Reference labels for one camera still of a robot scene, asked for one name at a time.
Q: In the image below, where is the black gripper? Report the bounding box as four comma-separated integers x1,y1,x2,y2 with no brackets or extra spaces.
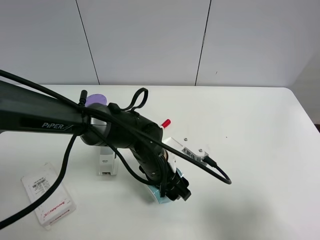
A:
130,144,191,201

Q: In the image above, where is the teal electric pencil sharpener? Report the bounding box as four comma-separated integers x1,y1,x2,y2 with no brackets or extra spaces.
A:
147,168,184,204

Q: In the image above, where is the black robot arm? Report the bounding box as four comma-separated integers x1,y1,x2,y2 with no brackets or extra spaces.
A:
0,82,191,201

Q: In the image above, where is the white grey stapler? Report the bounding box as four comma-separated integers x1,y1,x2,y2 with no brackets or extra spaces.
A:
98,146,119,176

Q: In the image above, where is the red capped whiteboard marker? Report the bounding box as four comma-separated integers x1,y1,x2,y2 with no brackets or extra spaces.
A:
160,119,171,130

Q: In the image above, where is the white staples box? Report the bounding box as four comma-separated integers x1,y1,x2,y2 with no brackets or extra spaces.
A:
20,162,77,230

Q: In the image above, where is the purple lidded round container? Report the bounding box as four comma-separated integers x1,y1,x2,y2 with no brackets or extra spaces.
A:
85,93,107,107

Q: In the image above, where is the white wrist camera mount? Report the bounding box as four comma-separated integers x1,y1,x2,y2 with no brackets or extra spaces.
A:
163,137,209,166

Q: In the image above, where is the black cable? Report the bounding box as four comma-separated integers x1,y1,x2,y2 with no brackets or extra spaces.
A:
0,69,232,223

